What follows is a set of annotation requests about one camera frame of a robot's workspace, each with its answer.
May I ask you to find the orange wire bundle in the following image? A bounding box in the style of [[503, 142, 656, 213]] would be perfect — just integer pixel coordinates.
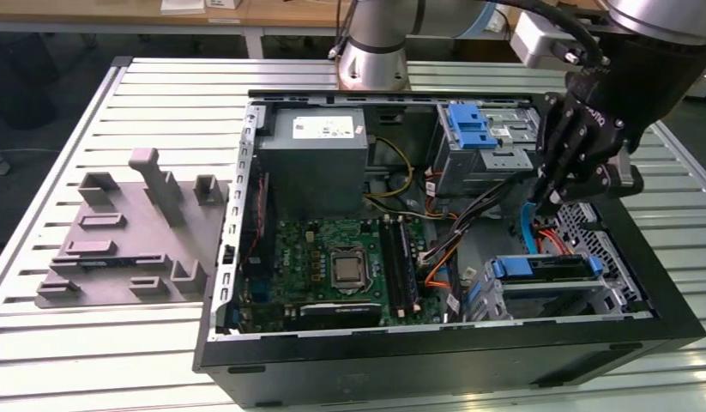
[[423, 239, 454, 288]]

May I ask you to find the black PC case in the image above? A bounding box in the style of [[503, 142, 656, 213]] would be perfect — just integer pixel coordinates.
[[190, 88, 706, 409]]

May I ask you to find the grey power supply unit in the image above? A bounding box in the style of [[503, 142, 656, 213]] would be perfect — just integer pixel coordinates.
[[255, 106, 368, 220]]

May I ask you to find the blue SATA wire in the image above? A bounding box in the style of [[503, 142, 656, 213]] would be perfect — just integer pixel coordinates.
[[519, 201, 540, 255]]

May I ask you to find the black graphics card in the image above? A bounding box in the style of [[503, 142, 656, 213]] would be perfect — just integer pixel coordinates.
[[282, 300, 383, 330]]

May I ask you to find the grey parts rack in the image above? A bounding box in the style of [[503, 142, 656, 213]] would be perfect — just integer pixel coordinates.
[[35, 147, 231, 308]]

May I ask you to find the black cable bundle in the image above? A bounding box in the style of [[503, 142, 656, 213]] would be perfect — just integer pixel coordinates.
[[423, 169, 539, 264]]

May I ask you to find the green motherboard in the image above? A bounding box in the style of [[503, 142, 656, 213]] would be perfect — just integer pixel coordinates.
[[234, 216, 444, 331]]

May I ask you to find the metal disk bay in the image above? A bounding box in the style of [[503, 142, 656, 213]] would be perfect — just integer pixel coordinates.
[[482, 252, 639, 321]]

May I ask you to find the black RAM slot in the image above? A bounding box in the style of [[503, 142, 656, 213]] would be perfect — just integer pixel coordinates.
[[379, 217, 400, 317], [402, 217, 426, 317], [394, 217, 418, 317], [386, 217, 410, 317]]

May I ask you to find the wooden desk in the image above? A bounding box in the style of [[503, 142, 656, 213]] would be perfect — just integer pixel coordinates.
[[0, 0, 592, 65]]

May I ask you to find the metal optical drive cage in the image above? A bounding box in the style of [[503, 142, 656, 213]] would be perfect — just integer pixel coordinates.
[[434, 102, 546, 197]]

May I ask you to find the silver CPU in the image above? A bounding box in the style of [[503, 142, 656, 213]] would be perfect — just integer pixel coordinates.
[[331, 256, 366, 283]]

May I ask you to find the red yellow power wire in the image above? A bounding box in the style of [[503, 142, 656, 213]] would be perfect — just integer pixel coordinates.
[[531, 225, 574, 257]]

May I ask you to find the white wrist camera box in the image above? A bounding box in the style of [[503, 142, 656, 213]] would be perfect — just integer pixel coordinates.
[[508, 11, 591, 70]]

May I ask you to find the white PSU label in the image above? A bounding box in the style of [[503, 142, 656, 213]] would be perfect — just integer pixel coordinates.
[[291, 114, 354, 140]]

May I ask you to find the grey white wire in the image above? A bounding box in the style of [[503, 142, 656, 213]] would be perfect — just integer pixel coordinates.
[[362, 195, 462, 221]]

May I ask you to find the CPU socket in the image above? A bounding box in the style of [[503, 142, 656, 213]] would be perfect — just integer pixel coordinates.
[[326, 245, 374, 296]]

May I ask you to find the yellow black power wire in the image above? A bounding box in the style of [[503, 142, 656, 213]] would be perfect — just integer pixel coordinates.
[[360, 135, 415, 199]]

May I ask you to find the blue drive latch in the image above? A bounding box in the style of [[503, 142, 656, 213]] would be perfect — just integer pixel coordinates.
[[447, 105, 498, 150]]

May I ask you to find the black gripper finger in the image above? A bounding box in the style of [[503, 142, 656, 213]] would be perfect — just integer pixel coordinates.
[[555, 162, 646, 206], [531, 91, 592, 216]]

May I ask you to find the hard disk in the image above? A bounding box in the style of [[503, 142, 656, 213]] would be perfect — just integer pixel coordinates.
[[491, 252, 604, 284]]

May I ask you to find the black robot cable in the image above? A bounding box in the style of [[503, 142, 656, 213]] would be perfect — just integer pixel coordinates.
[[480, 0, 611, 72]]

